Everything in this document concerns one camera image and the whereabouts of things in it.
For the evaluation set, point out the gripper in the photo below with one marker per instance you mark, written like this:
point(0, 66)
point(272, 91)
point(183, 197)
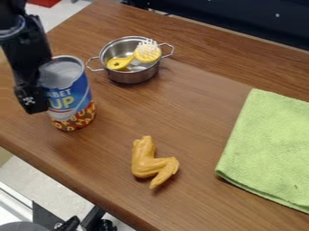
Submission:
point(26, 49)

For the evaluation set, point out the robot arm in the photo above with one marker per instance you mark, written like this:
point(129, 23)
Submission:
point(9, 18)

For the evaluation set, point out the blue soup can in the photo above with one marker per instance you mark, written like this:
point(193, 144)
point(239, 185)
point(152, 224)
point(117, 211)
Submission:
point(70, 96)

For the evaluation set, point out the silver pot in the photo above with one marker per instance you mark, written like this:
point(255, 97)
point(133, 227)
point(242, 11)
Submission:
point(128, 64)

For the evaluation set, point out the yellow dish brush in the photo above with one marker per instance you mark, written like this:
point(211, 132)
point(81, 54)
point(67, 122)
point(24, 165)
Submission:
point(140, 55)

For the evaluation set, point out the yellow toy chicken wing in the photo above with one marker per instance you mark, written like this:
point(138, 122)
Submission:
point(149, 164)

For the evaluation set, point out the green cloth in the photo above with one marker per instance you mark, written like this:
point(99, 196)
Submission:
point(269, 150)

